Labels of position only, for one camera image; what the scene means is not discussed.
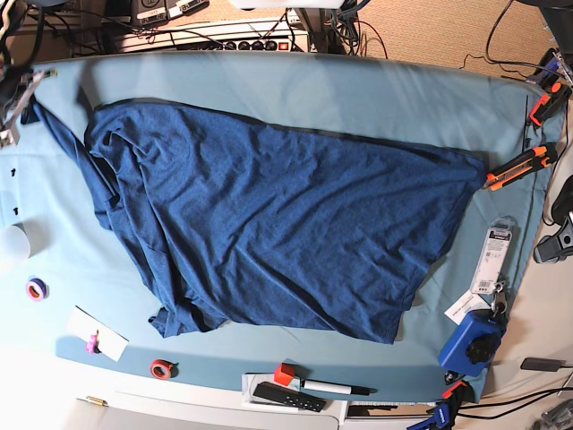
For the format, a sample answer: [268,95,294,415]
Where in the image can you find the blue box with knob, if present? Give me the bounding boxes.
[438,310,507,377]

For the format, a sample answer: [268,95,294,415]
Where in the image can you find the red small block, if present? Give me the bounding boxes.
[273,363,295,386]

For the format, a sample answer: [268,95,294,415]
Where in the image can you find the white card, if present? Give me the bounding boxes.
[67,306,129,362]

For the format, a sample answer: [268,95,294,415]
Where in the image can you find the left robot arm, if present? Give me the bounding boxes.
[523,1,572,263]

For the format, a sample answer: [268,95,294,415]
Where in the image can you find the blue clamp top right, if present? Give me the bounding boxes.
[526,47,572,90]

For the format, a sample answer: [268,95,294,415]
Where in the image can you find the black small device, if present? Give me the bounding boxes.
[520,357,562,372]

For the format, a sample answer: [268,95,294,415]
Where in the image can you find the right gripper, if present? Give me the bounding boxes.
[1,68,57,134]

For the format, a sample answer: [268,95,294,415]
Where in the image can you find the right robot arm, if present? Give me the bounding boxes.
[1,0,64,147]

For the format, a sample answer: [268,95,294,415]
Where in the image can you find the orange black utility knife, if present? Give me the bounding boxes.
[483,143,558,192]

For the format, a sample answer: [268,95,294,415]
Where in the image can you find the white plastic cup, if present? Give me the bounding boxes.
[0,225,31,273]

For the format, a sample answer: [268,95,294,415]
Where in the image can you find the white black marker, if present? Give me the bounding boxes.
[300,380,375,396]

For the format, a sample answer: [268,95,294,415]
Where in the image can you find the blue clamp bottom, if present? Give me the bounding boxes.
[406,403,458,430]

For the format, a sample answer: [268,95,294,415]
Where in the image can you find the orange black clamp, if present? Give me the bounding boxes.
[528,82,572,129]

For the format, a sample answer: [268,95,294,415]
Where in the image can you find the black remote control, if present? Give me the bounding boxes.
[253,382,327,412]

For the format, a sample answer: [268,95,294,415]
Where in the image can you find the white power strip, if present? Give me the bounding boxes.
[113,14,310,54]

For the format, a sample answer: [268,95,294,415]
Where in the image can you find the clear blister package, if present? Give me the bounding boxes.
[469,217,515,295]

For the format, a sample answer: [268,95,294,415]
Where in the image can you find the pink small toy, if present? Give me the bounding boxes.
[86,331,100,354]

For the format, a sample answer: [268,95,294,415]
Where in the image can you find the orange clamp bottom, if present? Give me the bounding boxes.
[442,380,475,402]

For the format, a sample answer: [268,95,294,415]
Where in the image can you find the dark blue t-shirt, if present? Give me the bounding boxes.
[31,100,485,344]

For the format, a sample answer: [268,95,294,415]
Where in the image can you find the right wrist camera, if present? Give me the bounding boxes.
[0,128,20,148]

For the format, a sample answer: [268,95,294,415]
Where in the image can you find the blue clamp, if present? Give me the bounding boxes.
[406,403,458,430]
[526,47,572,90]

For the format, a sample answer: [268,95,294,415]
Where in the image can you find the white paper label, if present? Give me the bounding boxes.
[444,290,491,325]

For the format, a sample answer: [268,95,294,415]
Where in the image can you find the light blue table cloth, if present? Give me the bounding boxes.
[1,52,551,401]

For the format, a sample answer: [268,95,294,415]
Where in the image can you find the red tape roll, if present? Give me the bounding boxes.
[150,359,175,381]

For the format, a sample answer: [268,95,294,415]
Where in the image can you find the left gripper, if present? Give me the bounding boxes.
[533,211,572,264]

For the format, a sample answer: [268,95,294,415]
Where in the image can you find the purple tape roll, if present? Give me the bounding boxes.
[25,278,48,302]

